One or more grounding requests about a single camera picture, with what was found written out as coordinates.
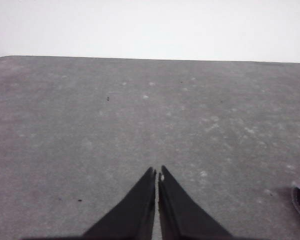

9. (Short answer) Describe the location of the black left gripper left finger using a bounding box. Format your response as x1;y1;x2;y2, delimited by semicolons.
81;166;158;238

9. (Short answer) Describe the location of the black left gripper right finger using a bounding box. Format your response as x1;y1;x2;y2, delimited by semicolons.
157;165;233;238

